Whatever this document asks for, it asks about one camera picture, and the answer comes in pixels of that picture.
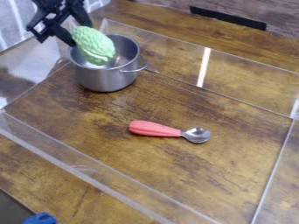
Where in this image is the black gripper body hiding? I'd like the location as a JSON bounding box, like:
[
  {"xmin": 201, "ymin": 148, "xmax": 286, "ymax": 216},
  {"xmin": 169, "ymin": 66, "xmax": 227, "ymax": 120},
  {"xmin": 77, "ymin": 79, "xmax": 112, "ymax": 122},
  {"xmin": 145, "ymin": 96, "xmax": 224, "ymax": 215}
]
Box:
[{"xmin": 25, "ymin": 0, "xmax": 84, "ymax": 43}]

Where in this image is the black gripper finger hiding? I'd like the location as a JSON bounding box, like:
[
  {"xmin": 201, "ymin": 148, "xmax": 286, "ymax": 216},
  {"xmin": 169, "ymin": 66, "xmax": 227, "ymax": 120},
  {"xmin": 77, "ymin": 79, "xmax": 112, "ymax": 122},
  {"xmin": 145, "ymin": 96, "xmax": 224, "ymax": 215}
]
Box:
[
  {"xmin": 69, "ymin": 3, "xmax": 92, "ymax": 27},
  {"xmin": 49, "ymin": 24, "xmax": 76, "ymax": 47}
]

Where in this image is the green bitter gourd toy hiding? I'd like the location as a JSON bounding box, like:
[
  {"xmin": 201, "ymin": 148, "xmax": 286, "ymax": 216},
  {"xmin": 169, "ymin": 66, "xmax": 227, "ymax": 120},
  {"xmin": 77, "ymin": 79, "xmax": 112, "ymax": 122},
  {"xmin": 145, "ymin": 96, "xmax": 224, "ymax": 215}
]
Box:
[{"xmin": 71, "ymin": 26, "xmax": 116, "ymax": 66}]

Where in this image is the silver metal pot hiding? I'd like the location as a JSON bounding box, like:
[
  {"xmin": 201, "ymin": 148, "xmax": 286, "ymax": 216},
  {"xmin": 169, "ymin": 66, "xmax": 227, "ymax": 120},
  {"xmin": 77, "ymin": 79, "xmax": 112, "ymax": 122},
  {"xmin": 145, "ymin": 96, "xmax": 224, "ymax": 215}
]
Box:
[{"xmin": 69, "ymin": 33, "xmax": 148, "ymax": 92}]

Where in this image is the blue object at corner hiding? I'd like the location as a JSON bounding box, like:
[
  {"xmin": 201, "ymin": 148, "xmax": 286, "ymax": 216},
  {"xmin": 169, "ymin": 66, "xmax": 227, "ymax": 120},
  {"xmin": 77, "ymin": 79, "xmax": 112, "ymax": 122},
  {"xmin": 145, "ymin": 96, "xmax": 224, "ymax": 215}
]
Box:
[{"xmin": 21, "ymin": 212, "xmax": 57, "ymax": 224}]

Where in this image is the clear acrylic barrier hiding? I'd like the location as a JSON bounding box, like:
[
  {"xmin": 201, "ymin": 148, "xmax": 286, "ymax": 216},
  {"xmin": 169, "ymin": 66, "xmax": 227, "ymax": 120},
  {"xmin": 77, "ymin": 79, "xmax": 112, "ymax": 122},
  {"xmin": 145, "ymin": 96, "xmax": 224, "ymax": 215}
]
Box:
[{"xmin": 0, "ymin": 19, "xmax": 299, "ymax": 224}]

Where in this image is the black strip on wall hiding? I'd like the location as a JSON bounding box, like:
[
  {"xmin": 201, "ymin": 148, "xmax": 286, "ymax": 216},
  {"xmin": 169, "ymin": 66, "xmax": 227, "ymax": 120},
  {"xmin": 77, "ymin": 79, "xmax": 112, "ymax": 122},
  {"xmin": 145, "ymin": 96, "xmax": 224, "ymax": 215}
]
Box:
[{"xmin": 189, "ymin": 6, "xmax": 267, "ymax": 31}]

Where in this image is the red handled metal spoon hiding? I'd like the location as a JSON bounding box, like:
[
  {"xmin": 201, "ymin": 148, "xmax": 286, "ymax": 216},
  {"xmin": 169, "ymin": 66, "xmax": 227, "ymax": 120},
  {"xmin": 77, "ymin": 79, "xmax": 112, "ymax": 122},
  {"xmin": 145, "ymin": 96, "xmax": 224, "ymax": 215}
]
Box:
[{"xmin": 128, "ymin": 121, "xmax": 211, "ymax": 144}]

